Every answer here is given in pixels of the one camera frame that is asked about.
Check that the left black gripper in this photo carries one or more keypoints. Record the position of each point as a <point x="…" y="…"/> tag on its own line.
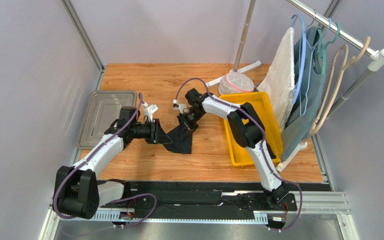
<point x="156" y="135"/>

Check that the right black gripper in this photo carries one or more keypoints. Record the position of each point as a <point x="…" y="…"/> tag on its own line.
<point x="188" y="121"/>

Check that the black paper napkin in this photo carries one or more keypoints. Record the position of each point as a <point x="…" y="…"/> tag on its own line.
<point x="179" y="145"/>

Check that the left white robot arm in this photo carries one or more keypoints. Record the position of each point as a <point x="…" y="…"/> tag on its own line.
<point x="77" y="193"/>

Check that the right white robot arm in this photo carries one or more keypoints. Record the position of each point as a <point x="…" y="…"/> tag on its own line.
<point x="248" y="132"/>

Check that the silver metal tray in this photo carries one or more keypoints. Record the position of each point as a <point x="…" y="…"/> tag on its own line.
<point x="103" y="108"/>

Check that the white mesh bowl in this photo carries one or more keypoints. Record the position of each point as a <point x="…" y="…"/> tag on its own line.
<point x="235" y="83"/>

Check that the yellow plastic bin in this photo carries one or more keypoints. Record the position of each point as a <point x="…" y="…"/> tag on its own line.
<point x="262" y="105"/>

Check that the white towel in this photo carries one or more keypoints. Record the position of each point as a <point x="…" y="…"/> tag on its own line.
<point x="279" y="81"/>

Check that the blue hanger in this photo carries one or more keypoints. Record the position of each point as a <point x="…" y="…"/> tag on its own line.
<point x="302" y="56"/>

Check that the beige hanger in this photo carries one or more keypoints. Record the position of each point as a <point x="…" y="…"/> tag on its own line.
<point x="354" y="59"/>
<point x="339" y="65"/>

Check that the teal garment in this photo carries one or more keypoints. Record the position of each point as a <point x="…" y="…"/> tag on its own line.
<point x="296" y="129"/>

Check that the green hanger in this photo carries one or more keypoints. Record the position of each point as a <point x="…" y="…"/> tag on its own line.
<point x="326" y="43"/>

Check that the metal clothes rack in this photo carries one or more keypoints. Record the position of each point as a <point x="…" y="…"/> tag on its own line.
<point x="355" y="46"/>

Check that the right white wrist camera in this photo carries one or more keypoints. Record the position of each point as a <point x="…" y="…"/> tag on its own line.
<point x="179" y="106"/>

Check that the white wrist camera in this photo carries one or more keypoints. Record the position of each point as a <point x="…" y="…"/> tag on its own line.
<point x="149" y="110"/>
<point x="179" y="106"/>

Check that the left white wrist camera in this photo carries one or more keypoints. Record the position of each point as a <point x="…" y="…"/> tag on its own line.
<point x="149" y="110"/>

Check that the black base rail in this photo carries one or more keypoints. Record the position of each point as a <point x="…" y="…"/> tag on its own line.
<point x="208" y="200"/>

